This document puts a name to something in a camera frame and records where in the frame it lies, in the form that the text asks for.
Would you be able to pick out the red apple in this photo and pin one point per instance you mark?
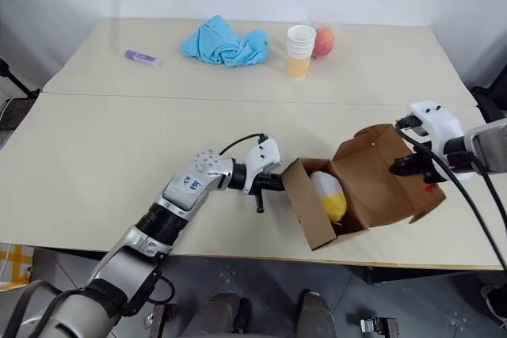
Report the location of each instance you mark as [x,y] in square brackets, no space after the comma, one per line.
[325,41]

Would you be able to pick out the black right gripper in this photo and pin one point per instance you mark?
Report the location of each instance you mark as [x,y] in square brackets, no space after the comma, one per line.
[433,168]

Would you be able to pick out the metal floor bracket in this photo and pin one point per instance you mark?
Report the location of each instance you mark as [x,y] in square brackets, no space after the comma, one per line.
[378,328]

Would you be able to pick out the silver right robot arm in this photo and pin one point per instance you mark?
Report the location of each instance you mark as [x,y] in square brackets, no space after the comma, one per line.
[489,148]

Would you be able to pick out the red tape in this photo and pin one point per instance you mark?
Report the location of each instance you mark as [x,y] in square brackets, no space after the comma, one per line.
[430,188]

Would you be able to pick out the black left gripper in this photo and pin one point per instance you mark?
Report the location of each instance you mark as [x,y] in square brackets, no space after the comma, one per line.
[262,183]

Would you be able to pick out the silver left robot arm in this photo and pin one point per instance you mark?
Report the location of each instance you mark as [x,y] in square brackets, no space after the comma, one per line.
[182,191]

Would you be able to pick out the yellow white soft item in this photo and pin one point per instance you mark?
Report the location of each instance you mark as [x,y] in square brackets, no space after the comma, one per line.
[332,199]

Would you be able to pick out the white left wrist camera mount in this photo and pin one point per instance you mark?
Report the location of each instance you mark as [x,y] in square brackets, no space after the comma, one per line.
[261,156]

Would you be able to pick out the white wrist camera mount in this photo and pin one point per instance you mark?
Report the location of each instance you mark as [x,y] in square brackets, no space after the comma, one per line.
[261,156]
[439,120]

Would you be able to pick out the light blue crumpled cloth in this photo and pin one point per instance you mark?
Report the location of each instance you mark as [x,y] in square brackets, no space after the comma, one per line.
[222,43]

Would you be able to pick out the black white shoe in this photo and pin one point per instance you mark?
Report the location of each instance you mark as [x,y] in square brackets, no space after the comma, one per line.
[495,300]

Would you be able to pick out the brown cardboard box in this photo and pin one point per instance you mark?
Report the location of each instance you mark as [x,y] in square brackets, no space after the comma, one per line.
[372,195]

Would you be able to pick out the pale orange paper cup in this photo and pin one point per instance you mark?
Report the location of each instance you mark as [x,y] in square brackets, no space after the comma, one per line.
[299,68]

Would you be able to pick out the dark grey seat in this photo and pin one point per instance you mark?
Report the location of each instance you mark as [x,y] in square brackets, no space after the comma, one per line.
[14,112]

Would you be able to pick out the black stand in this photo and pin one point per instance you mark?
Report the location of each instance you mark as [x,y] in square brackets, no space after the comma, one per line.
[16,80]

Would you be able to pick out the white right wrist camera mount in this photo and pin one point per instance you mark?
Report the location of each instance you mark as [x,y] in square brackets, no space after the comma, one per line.
[439,120]

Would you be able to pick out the dark rounded shape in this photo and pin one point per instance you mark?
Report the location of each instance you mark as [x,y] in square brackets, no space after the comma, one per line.
[317,314]
[226,312]

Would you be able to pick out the black chair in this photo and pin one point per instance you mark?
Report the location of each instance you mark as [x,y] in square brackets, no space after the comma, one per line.
[491,100]

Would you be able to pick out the purple tube with clear cap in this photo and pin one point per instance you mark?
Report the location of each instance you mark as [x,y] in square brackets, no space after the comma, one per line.
[142,58]

